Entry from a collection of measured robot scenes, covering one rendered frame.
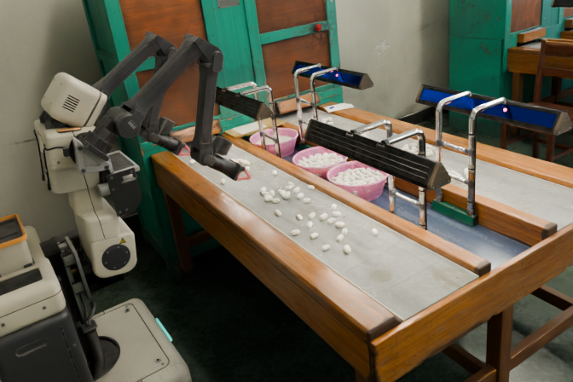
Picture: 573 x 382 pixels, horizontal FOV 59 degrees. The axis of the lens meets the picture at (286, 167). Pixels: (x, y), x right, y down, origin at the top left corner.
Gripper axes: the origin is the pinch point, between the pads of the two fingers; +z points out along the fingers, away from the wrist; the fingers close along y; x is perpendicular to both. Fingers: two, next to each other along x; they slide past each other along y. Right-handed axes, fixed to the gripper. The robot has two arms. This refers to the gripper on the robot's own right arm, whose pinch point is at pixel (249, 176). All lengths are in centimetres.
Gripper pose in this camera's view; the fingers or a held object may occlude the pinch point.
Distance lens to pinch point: 208.6
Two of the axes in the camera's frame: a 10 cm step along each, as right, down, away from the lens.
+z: 7.2, 3.6, 5.9
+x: -4.5, 8.9, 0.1
